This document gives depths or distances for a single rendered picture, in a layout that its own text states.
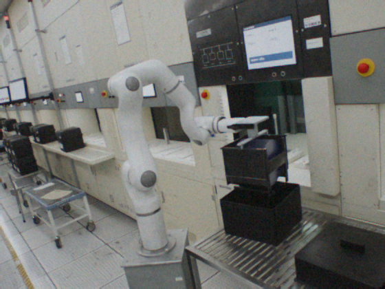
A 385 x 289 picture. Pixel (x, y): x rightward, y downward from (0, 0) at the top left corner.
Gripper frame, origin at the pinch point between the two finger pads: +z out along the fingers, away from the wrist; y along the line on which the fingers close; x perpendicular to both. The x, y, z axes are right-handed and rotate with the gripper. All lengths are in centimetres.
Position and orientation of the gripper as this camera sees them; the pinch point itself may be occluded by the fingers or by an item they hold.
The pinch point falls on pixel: (251, 124)
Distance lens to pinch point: 141.7
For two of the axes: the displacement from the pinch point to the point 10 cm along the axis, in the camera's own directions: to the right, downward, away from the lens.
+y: -6.5, 2.8, -7.1
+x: -1.7, -9.6, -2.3
